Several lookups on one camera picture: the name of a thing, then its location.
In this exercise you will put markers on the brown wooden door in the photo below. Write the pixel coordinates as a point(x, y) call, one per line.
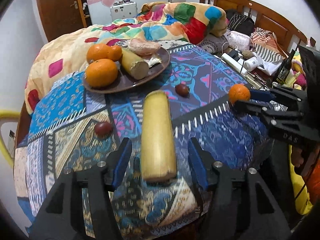
point(59, 17)

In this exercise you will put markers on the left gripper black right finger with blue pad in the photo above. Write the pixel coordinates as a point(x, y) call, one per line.
point(242, 206)

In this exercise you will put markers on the peeled pomelo wedge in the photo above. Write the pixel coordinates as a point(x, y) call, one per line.
point(142, 47)

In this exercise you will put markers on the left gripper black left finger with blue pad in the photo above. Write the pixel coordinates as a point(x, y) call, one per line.
point(61, 214)

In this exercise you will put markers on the yellow chair frame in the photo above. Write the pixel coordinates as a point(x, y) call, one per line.
point(7, 116)

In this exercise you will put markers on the yellow plush toy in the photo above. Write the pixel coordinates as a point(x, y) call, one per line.
point(297, 67)

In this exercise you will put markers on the dark purple plate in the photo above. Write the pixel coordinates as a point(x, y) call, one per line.
point(125, 82)

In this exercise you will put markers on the white pink pillow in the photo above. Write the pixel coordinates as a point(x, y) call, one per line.
point(238, 40)

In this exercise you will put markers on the patterned blue tablecloth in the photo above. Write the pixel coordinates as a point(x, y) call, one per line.
point(73, 127)

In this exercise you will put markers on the large orange with sticker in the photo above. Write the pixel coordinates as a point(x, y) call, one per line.
point(101, 73)

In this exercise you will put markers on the dark wine bottle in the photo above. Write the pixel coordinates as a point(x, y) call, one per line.
point(284, 69)

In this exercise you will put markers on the colourful patchwork blanket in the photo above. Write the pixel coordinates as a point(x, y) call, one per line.
point(182, 21)

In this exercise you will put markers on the dark red plum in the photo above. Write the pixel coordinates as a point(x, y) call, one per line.
point(103, 129)
point(182, 90)

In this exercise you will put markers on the white metal case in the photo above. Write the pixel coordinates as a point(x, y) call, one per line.
point(123, 9)

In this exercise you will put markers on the yellow sugarcane piece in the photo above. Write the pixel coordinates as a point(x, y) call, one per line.
point(134, 65)

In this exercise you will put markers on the small mandarin orange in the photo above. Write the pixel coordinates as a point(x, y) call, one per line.
point(115, 52)

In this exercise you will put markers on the black bag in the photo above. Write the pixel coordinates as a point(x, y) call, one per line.
point(239, 22)

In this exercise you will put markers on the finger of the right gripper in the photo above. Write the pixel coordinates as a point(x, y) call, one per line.
point(265, 95)
point(262, 111)

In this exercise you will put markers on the wooden headboard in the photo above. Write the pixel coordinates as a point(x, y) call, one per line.
point(288, 36)

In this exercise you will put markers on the striped cloth bundle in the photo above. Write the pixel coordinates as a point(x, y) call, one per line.
point(265, 44)

